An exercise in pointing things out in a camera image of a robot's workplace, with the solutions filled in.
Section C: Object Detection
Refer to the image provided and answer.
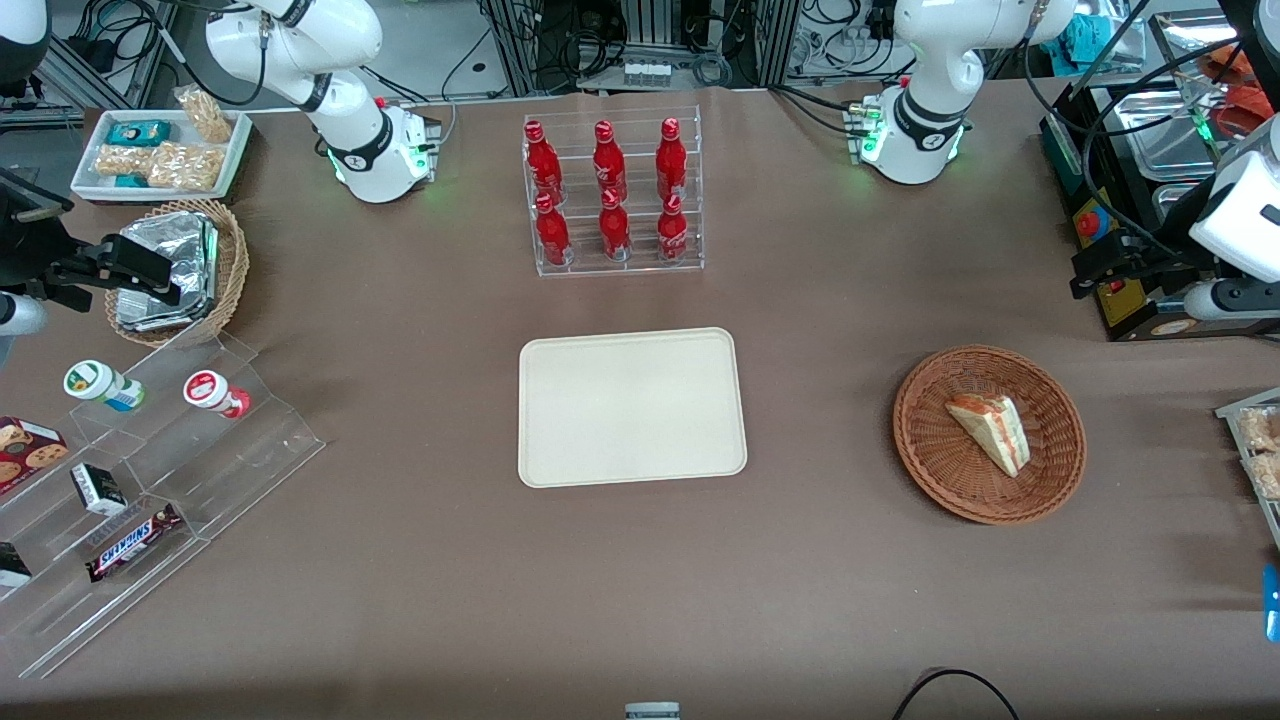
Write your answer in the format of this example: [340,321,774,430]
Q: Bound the teal cloth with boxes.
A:
[1058,12,1113,69]

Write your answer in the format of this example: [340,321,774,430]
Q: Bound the red cookie box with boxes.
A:
[0,416,69,495]

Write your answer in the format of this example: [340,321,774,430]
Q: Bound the clear bag of puffed snacks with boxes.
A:
[175,85,234,144]
[93,145,156,179]
[148,140,223,191]

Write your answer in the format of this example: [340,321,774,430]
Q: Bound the white rectangular snack tray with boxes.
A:
[70,108,253,204]

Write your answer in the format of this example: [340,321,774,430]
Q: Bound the clear acrylic stepped shelf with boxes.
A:
[0,330,326,681]

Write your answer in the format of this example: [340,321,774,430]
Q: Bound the clear acrylic bottle rack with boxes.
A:
[521,105,705,279]

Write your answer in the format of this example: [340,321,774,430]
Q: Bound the green lid yoghurt bottle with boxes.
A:
[63,360,146,413]

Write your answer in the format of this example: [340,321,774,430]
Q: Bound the snickers chocolate bar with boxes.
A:
[86,503,184,583]

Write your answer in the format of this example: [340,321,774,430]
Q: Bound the black yellow control box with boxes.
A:
[1038,85,1201,343]

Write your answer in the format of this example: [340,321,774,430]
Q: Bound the red lid yoghurt bottle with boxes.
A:
[183,370,252,419]

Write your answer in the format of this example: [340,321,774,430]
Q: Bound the tan wicker basket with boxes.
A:
[104,198,251,349]

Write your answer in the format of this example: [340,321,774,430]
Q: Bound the small black white box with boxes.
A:
[70,463,128,517]

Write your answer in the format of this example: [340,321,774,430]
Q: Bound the stainless steel tray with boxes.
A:
[1110,88,1216,183]

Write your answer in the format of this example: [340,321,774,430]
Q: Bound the red cola bottle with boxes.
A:
[534,192,573,268]
[524,120,563,206]
[657,193,690,263]
[656,118,689,201]
[593,120,629,204]
[599,189,633,263]

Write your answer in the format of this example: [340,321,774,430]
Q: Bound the round brown wicker basket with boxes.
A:
[892,345,1088,526]

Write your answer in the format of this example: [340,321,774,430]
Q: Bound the black cable loop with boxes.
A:
[892,668,1019,720]

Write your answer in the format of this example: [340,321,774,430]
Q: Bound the silver foil packages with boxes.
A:
[115,212,219,331]

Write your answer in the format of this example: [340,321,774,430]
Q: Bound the orange cloth item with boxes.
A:
[1198,45,1280,141]

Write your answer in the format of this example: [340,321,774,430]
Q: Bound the teal snack box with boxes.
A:
[105,120,173,148]

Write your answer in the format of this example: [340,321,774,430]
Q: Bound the triangular sandwich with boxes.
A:
[945,393,1032,478]

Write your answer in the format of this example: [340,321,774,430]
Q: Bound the clear tray with snacks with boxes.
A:
[1215,388,1280,551]

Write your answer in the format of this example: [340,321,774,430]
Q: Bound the cream rectangular tray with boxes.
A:
[517,327,749,489]

